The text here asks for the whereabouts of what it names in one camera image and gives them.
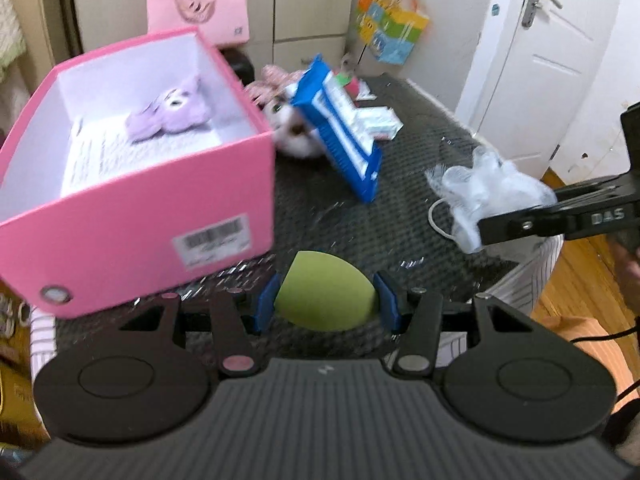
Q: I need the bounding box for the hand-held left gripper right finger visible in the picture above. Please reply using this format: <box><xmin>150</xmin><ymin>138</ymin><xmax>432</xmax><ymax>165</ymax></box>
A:
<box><xmin>374</xmin><ymin>270</ymin><xmax>539</xmax><ymax>379</ymax></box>

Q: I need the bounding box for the blue tissue packet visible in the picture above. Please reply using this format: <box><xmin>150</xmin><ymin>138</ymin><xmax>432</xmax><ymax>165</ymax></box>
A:
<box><xmin>291</xmin><ymin>54</ymin><xmax>383</xmax><ymax>204</ymax></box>

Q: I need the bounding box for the person's right hand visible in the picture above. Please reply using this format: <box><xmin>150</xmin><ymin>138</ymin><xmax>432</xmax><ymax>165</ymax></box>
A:
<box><xmin>612</xmin><ymin>242</ymin><xmax>640</xmax><ymax>311</ymax></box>

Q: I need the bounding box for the printed paper sheet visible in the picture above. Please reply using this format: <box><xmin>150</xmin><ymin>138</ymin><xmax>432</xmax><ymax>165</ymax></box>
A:
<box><xmin>62</xmin><ymin>115</ymin><xmax>223</xmax><ymax>196</ymax></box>

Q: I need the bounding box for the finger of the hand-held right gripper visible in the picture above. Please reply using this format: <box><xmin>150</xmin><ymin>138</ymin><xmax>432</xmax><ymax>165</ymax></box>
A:
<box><xmin>551</xmin><ymin>175</ymin><xmax>632</xmax><ymax>206</ymax></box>
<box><xmin>478</xmin><ymin>205</ymin><xmax>632</xmax><ymax>249</ymax></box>

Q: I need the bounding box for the pink floral cloth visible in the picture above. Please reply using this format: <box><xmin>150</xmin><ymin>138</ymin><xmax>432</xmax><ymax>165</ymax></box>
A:
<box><xmin>245</xmin><ymin>64</ymin><xmax>306</xmax><ymax>108</ymax></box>

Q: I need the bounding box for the black mesh mat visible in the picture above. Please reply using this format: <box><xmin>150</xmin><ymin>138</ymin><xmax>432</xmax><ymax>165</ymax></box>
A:
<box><xmin>55</xmin><ymin>75</ymin><xmax>521</xmax><ymax>361</ymax></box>

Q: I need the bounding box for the pale knitted cloth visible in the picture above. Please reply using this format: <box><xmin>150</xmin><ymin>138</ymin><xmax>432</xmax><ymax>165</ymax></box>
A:
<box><xmin>0</xmin><ymin>0</ymin><xmax>27</xmax><ymax>81</ymax></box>

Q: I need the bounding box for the colourful gift bag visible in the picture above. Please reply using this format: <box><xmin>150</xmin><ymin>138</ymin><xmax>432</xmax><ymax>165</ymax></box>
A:
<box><xmin>356</xmin><ymin>0</ymin><xmax>431</xmax><ymax>66</ymax></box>

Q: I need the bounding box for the beige wardrobe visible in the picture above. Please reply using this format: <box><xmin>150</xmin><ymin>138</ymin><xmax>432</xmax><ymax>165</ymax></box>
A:
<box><xmin>50</xmin><ymin>0</ymin><xmax>361</xmax><ymax>81</ymax></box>

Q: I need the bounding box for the yellow carton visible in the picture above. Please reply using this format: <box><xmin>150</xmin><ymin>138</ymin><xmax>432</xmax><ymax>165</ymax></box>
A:
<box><xmin>0</xmin><ymin>280</ymin><xmax>51</xmax><ymax>453</ymax></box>

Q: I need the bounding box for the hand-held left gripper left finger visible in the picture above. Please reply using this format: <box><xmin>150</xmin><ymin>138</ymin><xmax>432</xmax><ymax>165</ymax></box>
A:
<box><xmin>117</xmin><ymin>271</ymin><xmax>282</xmax><ymax>379</ymax></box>

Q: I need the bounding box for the striped bed sheet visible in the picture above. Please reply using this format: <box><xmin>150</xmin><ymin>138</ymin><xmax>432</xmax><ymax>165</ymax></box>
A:
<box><xmin>30</xmin><ymin>232</ymin><xmax>566</xmax><ymax>376</ymax></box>

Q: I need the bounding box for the white cat plush toy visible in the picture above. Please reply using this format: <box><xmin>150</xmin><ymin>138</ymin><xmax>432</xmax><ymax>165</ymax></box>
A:
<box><xmin>262</xmin><ymin>95</ymin><xmax>331</xmax><ymax>158</ymax></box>

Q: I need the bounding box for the pink cardboard box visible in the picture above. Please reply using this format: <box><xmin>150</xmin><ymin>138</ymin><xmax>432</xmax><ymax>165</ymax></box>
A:
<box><xmin>0</xmin><ymin>27</ymin><xmax>277</xmax><ymax>320</ymax></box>

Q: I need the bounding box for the small white packet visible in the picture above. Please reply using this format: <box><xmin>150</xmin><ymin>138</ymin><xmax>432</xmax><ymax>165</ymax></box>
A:
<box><xmin>350</xmin><ymin>106</ymin><xmax>403</xmax><ymax>141</ymax></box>

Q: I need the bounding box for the black cable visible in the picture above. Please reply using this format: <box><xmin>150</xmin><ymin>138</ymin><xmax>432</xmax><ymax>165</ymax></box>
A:
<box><xmin>570</xmin><ymin>316</ymin><xmax>640</xmax><ymax>347</ymax></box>

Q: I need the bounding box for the pink paper bag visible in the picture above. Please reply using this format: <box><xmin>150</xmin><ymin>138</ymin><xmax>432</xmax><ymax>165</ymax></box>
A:
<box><xmin>146</xmin><ymin>0</ymin><xmax>249</xmax><ymax>46</ymax></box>

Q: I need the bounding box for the clear plastic bag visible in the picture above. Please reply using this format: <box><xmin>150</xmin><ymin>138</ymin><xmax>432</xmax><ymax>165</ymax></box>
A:
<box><xmin>425</xmin><ymin>149</ymin><xmax>556</xmax><ymax>255</ymax></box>

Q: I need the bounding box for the purple plush toy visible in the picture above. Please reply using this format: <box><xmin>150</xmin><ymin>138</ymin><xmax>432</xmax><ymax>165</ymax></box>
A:
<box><xmin>125</xmin><ymin>74</ymin><xmax>213</xmax><ymax>143</ymax></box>

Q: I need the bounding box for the white door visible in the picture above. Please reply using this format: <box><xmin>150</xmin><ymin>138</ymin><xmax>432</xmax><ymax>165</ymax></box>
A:
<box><xmin>457</xmin><ymin>0</ymin><xmax>628</xmax><ymax>161</ymax></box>

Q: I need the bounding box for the black suitcase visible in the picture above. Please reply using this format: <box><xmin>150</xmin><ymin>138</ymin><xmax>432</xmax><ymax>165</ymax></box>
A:
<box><xmin>220</xmin><ymin>47</ymin><xmax>257</xmax><ymax>86</ymax></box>

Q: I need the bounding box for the green makeup sponge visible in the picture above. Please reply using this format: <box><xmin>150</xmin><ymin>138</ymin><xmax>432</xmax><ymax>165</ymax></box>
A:
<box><xmin>274</xmin><ymin>251</ymin><xmax>377</xmax><ymax>332</ymax></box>

